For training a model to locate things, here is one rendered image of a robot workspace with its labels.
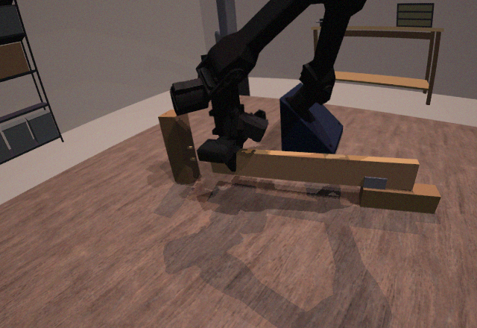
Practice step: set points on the long wooden rail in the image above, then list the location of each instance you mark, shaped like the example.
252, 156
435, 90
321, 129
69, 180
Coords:
348, 170

